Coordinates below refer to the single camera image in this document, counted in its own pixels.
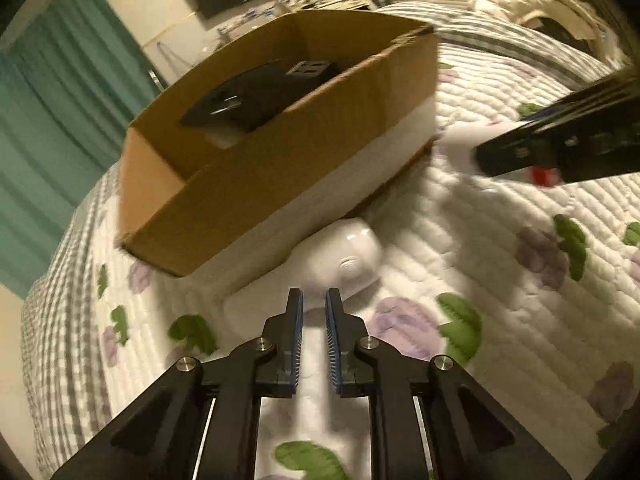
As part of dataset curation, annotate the white hair dryer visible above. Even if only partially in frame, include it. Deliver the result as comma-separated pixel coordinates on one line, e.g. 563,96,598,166
222,218,382,340

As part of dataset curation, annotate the large green curtain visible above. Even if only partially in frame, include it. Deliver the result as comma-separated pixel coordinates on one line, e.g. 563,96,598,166
1,0,163,298

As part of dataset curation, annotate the cream puffy jacket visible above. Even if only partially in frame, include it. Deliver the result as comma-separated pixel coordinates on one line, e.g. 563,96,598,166
468,0,616,62

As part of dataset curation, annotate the white rectangular power bank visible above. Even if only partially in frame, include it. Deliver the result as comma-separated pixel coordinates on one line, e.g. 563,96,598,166
206,127,246,150

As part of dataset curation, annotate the black remote control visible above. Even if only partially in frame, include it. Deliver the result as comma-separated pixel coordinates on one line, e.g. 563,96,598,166
180,62,284,131

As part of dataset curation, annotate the white bottle red cap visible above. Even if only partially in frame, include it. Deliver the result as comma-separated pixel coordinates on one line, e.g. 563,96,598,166
436,119,563,188

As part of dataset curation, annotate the brown cardboard box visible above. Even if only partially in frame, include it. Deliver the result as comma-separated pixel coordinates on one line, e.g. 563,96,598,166
118,10,438,288

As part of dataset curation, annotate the green checkered bed sheet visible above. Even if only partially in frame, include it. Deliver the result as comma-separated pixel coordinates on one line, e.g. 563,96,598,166
21,2,639,478

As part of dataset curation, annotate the black usb charger block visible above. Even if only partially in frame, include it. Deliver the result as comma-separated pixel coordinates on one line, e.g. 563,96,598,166
234,58,344,134

